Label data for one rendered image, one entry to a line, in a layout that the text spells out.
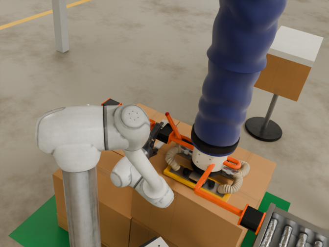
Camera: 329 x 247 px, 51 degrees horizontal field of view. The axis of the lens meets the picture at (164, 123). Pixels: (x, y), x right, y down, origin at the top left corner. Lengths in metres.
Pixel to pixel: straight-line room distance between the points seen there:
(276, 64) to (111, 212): 1.87
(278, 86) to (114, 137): 2.41
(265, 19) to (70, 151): 0.76
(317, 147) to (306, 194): 0.74
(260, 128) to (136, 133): 2.93
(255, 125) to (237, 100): 2.42
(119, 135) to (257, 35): 0.61
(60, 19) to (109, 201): 2.95
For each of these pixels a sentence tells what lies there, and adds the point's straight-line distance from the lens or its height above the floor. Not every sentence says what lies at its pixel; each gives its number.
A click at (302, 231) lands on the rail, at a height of 0.56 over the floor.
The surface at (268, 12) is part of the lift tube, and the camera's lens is 1.24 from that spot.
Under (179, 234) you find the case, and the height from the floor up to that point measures 0.66.
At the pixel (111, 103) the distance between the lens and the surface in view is 1.89.
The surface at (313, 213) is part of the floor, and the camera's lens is 3.20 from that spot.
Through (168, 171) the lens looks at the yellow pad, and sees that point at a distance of 1.72.
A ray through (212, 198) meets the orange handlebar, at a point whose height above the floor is 1.09.
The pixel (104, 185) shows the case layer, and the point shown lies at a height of 0.54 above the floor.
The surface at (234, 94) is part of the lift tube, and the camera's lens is 1.37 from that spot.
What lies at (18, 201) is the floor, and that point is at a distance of 2.90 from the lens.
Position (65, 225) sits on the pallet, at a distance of 2.63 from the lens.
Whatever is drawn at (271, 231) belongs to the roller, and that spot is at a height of 0.55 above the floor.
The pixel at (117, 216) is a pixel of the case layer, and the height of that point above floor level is 0.50.
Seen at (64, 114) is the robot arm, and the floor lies 1.61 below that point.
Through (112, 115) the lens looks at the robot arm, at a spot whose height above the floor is 1.62.
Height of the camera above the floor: 2.20
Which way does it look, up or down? 38 degrees down
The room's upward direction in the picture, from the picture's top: 8 degrees clockwise
